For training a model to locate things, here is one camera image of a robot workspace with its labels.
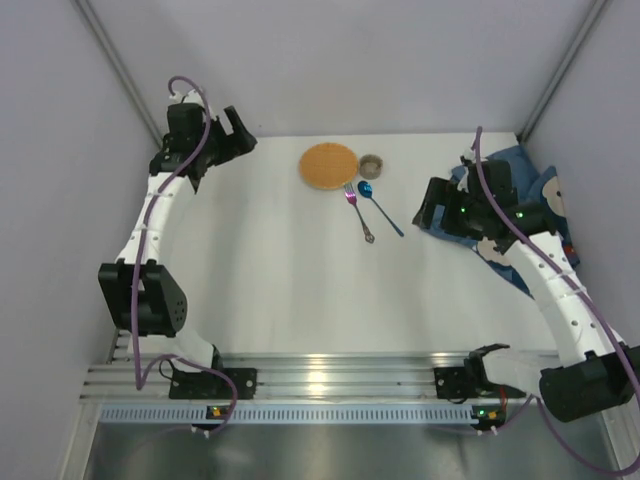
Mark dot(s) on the orange woven round plate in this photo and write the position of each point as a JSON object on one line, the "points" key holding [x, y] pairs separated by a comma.
{"points": [[328, 166]]}

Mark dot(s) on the shiny blue spoon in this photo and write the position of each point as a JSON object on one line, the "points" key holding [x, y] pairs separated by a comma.
{"points": [[366, 190]]}

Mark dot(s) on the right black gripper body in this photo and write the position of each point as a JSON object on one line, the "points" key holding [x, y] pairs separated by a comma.
{"points": [[439, 209]]}

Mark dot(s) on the slotted grey cable duct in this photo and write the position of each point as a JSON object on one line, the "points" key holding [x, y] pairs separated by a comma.
{"points": [[298, 414]]}

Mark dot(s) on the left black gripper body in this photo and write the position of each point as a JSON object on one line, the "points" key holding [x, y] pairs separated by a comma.
{"points": [[226, 141]]}

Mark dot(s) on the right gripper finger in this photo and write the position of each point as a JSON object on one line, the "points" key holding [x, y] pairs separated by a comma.
{"points": [[424, 217], [437, 189]]}

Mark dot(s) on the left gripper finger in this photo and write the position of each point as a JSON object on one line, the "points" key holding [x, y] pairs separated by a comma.
{"points": [[236, 124], [246, 142]]}

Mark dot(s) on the blue cartoon placemat cloth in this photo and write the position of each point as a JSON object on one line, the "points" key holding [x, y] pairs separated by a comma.
{"points": [[532, 201]]}

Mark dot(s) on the small brown woven cup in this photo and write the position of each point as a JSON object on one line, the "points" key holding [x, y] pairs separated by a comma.
{"points": [[370, 166]]}

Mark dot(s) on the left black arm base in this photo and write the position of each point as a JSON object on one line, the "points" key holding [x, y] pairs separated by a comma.
{"points": [[199, 385]]}

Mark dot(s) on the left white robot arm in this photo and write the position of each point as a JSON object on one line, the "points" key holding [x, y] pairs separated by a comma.
{"points": [[142, 294]]}

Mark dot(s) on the left aluminium frame post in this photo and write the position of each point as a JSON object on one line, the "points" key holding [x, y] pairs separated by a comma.
{"points": [[116, 64]]}

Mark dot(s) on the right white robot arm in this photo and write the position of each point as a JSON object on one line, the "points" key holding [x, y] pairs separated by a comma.
{"points": [[594, 362]]}

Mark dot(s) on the right aluminium frame post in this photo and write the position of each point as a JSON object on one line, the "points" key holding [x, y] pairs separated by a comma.
{"points": [[580, 35]]}

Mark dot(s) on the iridescent purple fork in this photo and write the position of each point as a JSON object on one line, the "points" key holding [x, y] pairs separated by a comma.
{"points": [[351, 197]]}

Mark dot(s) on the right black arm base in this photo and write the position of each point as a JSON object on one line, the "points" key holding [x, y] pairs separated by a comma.
{"points": [[461, 383]]}

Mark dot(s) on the aluminium frame post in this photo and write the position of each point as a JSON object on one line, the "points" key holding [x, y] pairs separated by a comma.
{"points": [[116, 64], [580, 35]]}

